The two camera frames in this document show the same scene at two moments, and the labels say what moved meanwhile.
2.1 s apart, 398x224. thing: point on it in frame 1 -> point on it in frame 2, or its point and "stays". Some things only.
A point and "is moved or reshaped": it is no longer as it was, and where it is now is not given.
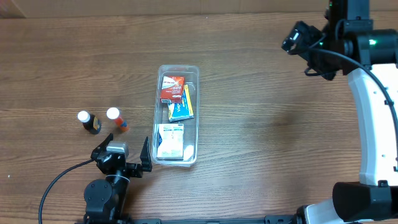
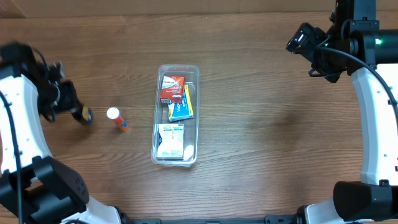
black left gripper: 125,166 -> 71,101
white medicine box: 170,145 stays
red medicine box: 172,89 stays
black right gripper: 319,62 stays
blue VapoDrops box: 182,111 stays
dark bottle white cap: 90,122 is moved or reshaped
